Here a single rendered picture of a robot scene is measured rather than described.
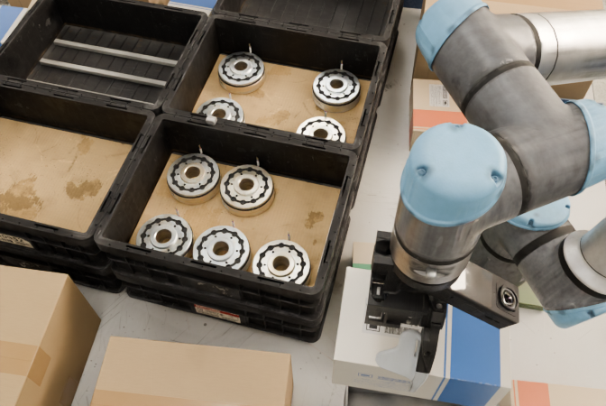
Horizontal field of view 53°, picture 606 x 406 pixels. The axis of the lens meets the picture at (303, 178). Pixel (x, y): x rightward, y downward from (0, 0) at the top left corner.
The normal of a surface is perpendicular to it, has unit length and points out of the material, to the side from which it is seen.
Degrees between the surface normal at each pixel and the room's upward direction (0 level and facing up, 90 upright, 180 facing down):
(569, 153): 34
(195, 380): 0
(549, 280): 72
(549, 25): 19
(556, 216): 4
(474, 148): 0
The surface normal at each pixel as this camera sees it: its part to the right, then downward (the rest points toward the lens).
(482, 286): 0.51, -0.43
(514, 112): -0.54, -0.21
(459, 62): -0.76, -0.03
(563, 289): -0.79, 0.32
